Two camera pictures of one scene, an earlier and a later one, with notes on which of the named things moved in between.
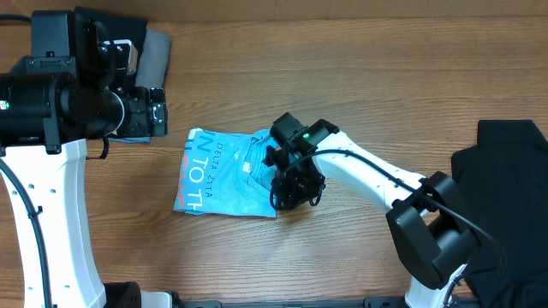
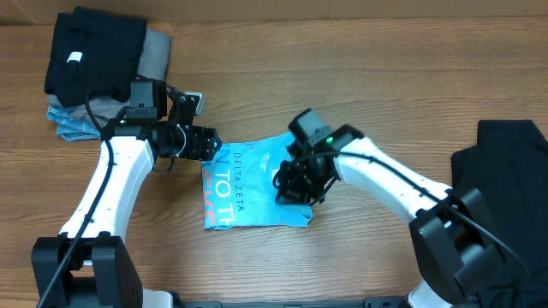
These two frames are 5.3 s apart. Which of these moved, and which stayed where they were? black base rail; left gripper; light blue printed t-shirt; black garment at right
Moved: light blue printed t-shirt; left gripper
Stayed: black base rail; black garment at right
